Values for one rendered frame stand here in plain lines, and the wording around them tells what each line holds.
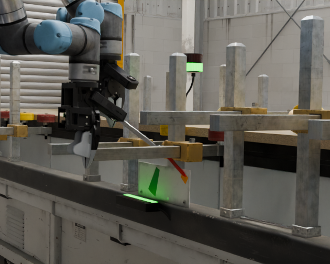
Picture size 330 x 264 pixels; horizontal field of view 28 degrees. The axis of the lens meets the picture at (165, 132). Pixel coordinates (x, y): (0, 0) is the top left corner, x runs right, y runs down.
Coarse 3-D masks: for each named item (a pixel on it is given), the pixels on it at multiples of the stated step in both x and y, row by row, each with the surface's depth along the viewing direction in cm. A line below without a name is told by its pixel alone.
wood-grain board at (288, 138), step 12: (60, 120) 287; (156, 132) 222; (192, 132) 204; (204, 132) 199; (252, 132) 181; (264, 132) 180; (276, 132) 181; (288, 132) 182; (276, 144) 173; (288, 144) 169; (324, 144) 159
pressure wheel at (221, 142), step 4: (208, 128) 185; (208, 132) 185; (212, 132) 183; (216, 132) 182; (220, 132) 182; (208, 136) 185; (212, 136) 183; (216, 136) 182; (220, 136) 182; (212, 140) 183; (216, 140) 182; (220, 140) 182; (220, 144) 185; (220, 156) 186; (220, 160) 186; (220, 164) 186
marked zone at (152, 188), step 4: (156, 168) 186; (156, 172) 186; (156, 176) 186; (152, 180) 188; (156, 180) 186; (152, 184) 188; (156, 184) 186; (148, 188) 190; (152, 188) 188; (156, 188) 186; (152, 192) 188
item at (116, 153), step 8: (216, 144) 184; (96, 152) 162; (104, 152) 163; (112, 152) 165; (120, 152) 166; (128, 152) 167; (136, 152) 168; (144, 152) 170; (152, 152) 171; (160, 152) 173; (168, 152) 174; (176, 152) 175; (208, 152) 181; (216, 152) 183; (96, 160) 162; (104, 160) 164
